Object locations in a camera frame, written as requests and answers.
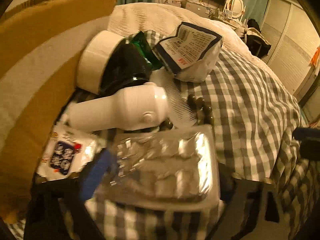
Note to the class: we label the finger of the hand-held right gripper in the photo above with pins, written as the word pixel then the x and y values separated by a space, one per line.
pixel 307 135

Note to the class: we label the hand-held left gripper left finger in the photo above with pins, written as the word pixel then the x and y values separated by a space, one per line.
pixel 96 172

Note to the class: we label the grey checkered cloth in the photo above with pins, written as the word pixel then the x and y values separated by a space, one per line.
pixel 250 92

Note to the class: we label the white packet with blue label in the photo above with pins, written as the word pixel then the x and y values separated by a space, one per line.
pixel 62 155

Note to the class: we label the orange paper tag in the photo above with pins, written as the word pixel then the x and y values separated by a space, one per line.
pixel 315 57

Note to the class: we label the black glossy jar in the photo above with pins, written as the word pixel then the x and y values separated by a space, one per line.
pixel 125 67

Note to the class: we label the white louvered wardrobe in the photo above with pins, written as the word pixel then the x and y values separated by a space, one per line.
pixel 287 42

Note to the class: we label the grey cabinet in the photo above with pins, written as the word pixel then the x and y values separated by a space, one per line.
pixel 197 6

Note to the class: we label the silver blister pack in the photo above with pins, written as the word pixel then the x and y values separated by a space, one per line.
pixel 170 170

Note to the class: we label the brown cardboard box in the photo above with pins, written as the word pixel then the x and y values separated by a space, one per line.
pixel 37 55

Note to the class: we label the oval white-framed mirror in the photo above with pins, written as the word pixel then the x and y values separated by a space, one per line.
pixel 236 5

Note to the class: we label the green foil packet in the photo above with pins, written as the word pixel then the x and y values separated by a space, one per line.
pixel 142 47

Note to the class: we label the black garment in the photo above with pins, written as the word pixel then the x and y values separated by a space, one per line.
pixel 253 23

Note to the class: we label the wooden chair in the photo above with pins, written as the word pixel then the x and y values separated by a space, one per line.
pixel 262 50

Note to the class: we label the translucent white comb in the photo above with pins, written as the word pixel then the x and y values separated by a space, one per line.
pixel 175 97

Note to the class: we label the white tape roll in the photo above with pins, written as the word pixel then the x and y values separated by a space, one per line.
pixel 97 55

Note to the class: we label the white bag with dark border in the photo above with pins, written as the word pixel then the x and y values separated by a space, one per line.
pixel 190 52

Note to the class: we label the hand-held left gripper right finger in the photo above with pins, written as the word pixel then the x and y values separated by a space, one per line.
pixel 250 205

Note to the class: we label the cream textured blanket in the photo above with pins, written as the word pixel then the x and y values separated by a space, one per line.
pixel 155 15

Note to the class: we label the white vanity desk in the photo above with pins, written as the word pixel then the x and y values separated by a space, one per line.
pixel 230 22

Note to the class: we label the white plastic bottle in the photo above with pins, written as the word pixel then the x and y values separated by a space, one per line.
pixel 112 110

